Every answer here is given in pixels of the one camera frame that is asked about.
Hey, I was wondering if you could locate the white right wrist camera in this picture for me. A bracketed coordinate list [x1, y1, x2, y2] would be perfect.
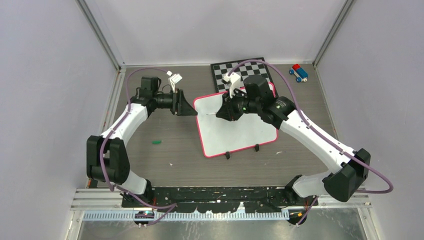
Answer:
[222, 72, 243, 99]

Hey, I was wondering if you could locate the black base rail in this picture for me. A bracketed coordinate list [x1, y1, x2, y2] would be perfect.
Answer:
[121, 186, 318, 214]

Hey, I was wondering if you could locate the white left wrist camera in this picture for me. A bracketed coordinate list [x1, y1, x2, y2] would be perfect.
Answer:
[166, 71, 183, 93]

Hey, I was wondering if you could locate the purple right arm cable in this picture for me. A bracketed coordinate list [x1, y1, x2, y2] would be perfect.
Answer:
[226, 59, 394, 229]

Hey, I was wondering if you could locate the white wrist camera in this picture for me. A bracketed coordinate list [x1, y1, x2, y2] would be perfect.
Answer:
[166, 71, 183, 93]
[222, 72, 243, 99]

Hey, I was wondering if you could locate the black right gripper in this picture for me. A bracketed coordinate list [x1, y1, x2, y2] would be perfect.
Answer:
[217, 87, 261, 121]

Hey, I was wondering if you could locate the black and white chessboard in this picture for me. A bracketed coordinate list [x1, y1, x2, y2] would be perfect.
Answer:
[210, 59, 274, 93]

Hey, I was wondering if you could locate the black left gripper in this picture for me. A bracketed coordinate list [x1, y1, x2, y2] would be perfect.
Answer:
[153, 88, 198, 116]

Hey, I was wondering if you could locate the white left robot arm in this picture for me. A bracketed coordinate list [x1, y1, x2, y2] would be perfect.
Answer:
[86, 73, 198, 207]

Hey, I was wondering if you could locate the red-framed whiteboard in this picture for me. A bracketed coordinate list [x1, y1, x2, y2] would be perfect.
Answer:
[193, 92, 279, 158]

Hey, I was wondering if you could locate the toy brick car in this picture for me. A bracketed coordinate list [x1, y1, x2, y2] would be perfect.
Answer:
[289, 64, 309, 83]

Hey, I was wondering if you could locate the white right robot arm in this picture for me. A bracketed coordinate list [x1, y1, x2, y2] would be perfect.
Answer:
[215, 73, 371, 205]

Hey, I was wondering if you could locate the slotted cable duct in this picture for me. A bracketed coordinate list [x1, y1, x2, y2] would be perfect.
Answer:
[82, 209, 290, 222]

